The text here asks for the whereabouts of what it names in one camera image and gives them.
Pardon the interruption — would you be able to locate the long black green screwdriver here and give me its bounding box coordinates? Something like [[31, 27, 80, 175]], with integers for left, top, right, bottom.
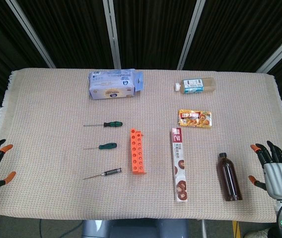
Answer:
[[83, 120, 123, 128]]

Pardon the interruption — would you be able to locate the beige woven tablecloth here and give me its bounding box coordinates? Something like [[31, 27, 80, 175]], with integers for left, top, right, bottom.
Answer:
[[0, 67, 282, 224]]

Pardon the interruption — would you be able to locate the blue white tissue pack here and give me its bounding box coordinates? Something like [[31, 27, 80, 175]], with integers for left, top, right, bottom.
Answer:
[[88, 68, 144, 101]]

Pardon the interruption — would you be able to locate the grey robot torso base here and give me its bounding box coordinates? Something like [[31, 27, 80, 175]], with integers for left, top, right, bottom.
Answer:
[[81, 219, 189, 238]]

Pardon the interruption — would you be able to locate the yellow curry box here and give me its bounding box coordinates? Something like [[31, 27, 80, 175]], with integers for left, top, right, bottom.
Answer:
[[177, 109, 212, 128]]

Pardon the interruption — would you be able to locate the orange screwdriver rack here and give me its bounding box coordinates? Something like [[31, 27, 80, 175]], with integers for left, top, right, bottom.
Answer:
[[130, 127, 147, 176]]

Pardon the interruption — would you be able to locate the grey metal precision screwdriver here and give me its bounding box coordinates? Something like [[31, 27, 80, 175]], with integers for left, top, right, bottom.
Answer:
[[82, 168, 123, 180]]

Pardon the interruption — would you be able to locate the clear bottle blue label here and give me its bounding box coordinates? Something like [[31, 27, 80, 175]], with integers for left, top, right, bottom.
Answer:
[[173, 76, 216, 94]]

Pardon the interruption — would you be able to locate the long baking paper box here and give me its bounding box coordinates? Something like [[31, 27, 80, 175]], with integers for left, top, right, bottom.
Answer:
[[171, 127, 189, 203]]

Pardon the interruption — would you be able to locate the dark brown tea bottle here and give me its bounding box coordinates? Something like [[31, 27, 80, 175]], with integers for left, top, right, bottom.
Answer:
[[217, 152, 243, 202]]

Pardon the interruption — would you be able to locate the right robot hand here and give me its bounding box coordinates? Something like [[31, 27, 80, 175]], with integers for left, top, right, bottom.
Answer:
[[248, 140, 282, 200]]

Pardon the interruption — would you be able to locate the short green black screwdriver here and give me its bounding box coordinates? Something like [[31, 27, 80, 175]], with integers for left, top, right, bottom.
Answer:
[[83, 142, 118, 150]]

